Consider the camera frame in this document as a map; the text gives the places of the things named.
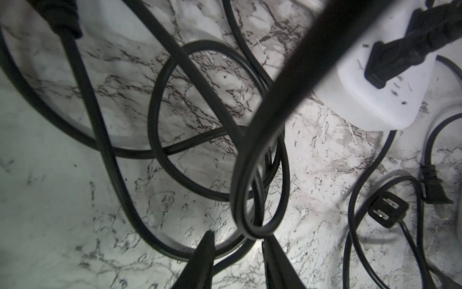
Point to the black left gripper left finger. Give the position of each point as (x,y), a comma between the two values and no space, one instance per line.
(197,274)

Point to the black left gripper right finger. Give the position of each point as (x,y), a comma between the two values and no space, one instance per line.
(279,273)

